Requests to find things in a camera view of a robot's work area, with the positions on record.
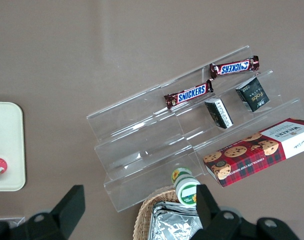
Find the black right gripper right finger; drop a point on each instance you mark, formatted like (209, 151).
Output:
(209, 212)

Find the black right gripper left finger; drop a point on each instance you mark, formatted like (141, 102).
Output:
(64, 212)

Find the oval light wicker basket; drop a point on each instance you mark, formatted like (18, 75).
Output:
(144, 215)

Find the beige plastic tray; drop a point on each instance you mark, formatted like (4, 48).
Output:
(9, 140)

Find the green capped white bottle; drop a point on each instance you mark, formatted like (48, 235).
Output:
(185, 183)

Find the silver foil container stack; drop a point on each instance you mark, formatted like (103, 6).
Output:
(171, 222)

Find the clear acrylic bottle rack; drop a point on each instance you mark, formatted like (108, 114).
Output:
(7, 220)

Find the red tartan cookie box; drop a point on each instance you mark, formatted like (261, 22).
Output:
(254, 155)

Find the clear acrylic stepped stand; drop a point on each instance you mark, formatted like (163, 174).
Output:
(141, 140)

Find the black box with white label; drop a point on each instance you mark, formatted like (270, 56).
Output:
(219, 113)

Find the brown snickers bar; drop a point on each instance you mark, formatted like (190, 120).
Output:
(189, 96)
(235, 67)

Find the black box with gold print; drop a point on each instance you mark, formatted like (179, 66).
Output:
(254, 96)

